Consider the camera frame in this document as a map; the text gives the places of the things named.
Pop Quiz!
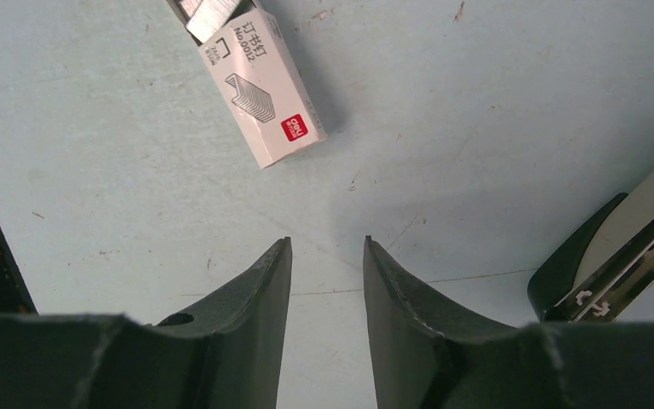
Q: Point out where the beige black long stapler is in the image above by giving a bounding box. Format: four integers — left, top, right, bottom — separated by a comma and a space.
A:
527, 171, 654, 322

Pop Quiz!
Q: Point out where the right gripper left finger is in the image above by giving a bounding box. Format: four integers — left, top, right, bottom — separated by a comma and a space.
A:
0, 238, 293, 408

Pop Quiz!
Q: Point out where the white staple box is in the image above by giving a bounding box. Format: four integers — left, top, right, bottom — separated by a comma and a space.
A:
199, 3, 327, 169

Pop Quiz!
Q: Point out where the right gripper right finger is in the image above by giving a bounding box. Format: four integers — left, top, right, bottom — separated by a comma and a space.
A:
363, 238, 654, 408

